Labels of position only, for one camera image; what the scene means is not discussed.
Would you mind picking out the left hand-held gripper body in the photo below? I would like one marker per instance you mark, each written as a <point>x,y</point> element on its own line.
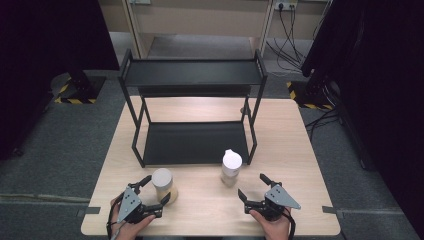
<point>128,205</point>

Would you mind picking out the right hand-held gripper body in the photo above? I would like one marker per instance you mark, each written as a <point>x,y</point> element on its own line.
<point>280,198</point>

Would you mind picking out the glass jar with yellow grains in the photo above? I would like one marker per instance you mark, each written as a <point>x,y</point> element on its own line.
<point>164,185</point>

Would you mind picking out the white spouted lid jar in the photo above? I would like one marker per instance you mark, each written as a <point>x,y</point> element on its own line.
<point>231,166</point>

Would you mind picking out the black two-tier metal rack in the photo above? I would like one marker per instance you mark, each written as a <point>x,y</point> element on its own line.
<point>195,143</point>

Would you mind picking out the person's left hand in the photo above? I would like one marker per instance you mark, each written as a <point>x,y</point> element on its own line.
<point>128,230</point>

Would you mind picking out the person's right hand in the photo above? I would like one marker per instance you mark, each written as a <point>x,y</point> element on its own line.
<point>275,230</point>

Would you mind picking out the grey tape strip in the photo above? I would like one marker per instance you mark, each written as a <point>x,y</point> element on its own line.
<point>90,210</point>
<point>329,210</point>

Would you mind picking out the yellow-black striped stand base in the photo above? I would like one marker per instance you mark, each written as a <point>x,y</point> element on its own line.
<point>305,96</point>
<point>85,90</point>

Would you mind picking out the black curtain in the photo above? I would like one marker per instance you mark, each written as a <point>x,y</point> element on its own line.
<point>40,66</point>
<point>383,83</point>

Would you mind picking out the white wall power strip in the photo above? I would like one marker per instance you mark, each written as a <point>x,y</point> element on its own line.
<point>285,5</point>

